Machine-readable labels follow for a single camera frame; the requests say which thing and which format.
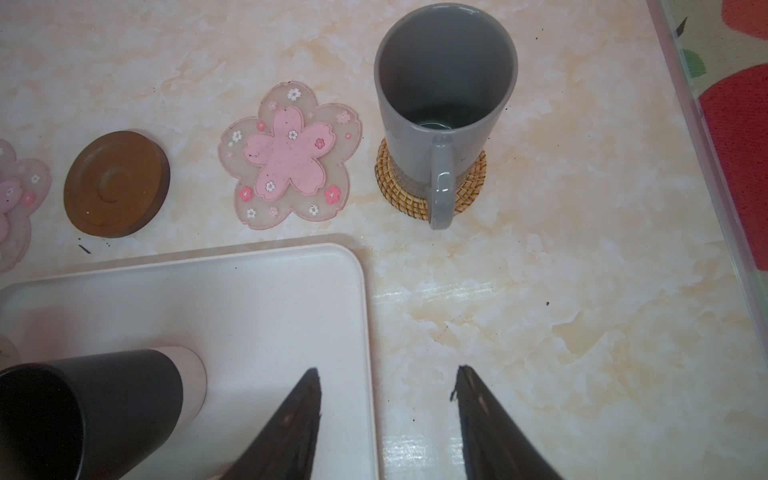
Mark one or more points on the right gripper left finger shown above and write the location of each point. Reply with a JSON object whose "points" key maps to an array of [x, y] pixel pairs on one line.
{"points": [[285, 447]]}

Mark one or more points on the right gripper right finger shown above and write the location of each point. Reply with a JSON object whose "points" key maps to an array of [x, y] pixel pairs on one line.
{"points": [[493, 446]]}

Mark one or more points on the woven rattan round coaster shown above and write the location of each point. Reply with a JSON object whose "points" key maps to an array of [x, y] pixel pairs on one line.
{"points": [[391, 182]]}

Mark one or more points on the pink flower coaster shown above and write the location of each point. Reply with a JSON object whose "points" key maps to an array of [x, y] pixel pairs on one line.
{"points": [[290, 157], [25, 184]]}

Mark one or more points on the brown wooden round coaster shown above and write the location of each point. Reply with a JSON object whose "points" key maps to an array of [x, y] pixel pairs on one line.
{"points": [[116, 185]]}

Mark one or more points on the grey mug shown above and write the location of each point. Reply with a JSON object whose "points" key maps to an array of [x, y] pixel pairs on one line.
{"points": [[443, 75]]}

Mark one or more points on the clear plastic tray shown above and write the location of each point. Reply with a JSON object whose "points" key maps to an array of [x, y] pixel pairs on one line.
{"points": [[258, 321]]}

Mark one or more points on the black mug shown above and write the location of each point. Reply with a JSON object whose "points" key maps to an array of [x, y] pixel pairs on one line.
{"points": [[96, 416]]}

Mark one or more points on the right aluminium corner post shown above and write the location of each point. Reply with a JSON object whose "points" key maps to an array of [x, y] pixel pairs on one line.
{"points": [[716, 53]]}

